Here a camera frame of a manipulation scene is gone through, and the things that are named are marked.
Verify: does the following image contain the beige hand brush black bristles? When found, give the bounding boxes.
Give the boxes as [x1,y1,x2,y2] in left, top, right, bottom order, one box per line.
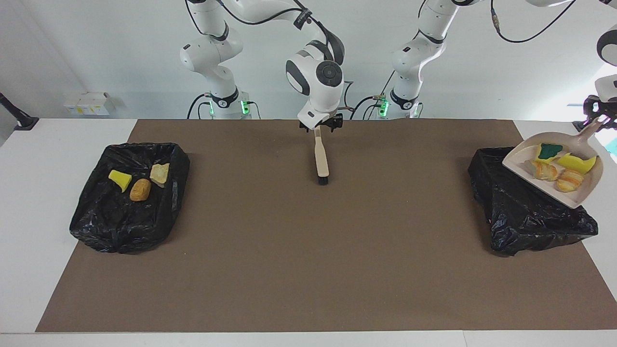
[313,126,330,186]

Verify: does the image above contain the plain yellow sponge piece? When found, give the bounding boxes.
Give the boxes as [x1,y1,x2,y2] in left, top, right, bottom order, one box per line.
[108,170,133,193]
[557,152,598,175]

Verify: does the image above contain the yellow sponge green scrub top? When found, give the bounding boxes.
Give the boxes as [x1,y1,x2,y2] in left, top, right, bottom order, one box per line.
[536,143,564,162]

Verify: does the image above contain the beige plastic dustpan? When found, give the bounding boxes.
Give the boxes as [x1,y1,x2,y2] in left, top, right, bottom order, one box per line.
[502,117,606,209]

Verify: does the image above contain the brown oval bread roll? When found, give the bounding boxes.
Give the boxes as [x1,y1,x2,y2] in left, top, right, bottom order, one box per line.
[130,178,152,202]

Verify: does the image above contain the black bag lined bin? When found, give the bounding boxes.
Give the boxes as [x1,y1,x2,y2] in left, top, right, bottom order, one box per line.
[468,146,599,256]
[70,142,190,254]

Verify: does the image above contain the brown table mat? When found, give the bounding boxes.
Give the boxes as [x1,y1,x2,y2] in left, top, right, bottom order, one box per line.
[36,119,617,333]

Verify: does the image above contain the black left base cable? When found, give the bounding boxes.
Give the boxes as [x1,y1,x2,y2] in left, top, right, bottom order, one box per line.
[349,70,396,120]

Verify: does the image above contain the black base cable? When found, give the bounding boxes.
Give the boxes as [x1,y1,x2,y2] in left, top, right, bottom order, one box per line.
[349,70,396,120]
[187,94,208,120]

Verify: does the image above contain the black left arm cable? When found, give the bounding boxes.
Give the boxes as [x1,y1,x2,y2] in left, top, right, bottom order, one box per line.
[490,0,577,44]

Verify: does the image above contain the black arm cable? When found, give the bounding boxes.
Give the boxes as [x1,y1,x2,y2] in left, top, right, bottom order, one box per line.
[185,0,355,121]
[490,0,577,44]

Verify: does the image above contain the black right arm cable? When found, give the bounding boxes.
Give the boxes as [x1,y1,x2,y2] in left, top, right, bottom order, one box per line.
[185,0,355,121]

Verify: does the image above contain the black right base cable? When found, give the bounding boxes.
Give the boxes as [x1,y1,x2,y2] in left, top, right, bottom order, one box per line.
[187,94,208,120]

